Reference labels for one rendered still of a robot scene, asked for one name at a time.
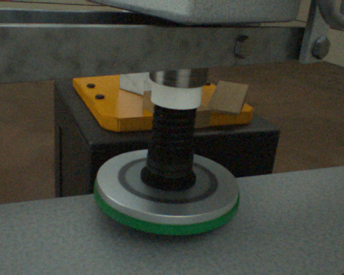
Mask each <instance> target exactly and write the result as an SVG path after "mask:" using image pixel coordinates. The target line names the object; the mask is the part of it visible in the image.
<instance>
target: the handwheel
mask: <svg viewBox="0 0 344 275"><path fill-rule="evenodd" d="M317 4H318V8H319V11H320V13H321V15H322V17H323V19H324V20H325V22H326V23H327V24H328V25H330V26H332V27H333V28H336V29H344V0H342V1H341V6H340V10H339V11H338V10H337V7H336V5H335V1H334V0H317Z"/></svg>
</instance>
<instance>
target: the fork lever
mask: <svg viewBox="0 0 344 275"><path fill-rule="evenodd" d="M145 18H146V15H144V14H139V13H135V12H119V11H100V10H62V9H24V8H4V7H0V84H13V83H29V82H39V81H54V80H63V79H79V78H87V77H103V76H112V75H127V74H136V73H152V72H160V71H176V70H185V69H200V68H209V67H225V66H234V65H250V64H265V63H274V62H282V61H290V60H299V53H300V50H301V44H302V40H303V34H304V31H305V28H306V26H261V23H251V24H222V25H221V26H190V25H146V24H145ZM330 45H331V42H330V41H329V39H328V38H327V37H325V36H322V37H321V38H320V39H319V40H318V41H317V42H316V44H315V47H314V52H313V53H314V55H315V56H316V57H317V59H319V60H322V59H323V58H324V57H325V56H326V55H327V54H328V53H329V49H330Z"/></svg>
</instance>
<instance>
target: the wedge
mask: <svg viewBox="0 0 344 275"><path fill-rule="evenodd" d="M247 94H248V85H245V84H237V83H233V82H225V81H219V83H218V85H217V87H216V89H215V90H214V93H213V94H212V97H211V98H210V101H209V102H208V105H207V106H206V107H207V108H209V109H210V110H211V112H214V113H221V114H225V115H232V116H236V117H237V116H239V114H240V112H241V110H242V108H243V105H244V103H245V101H246V99H247Z"/></svg>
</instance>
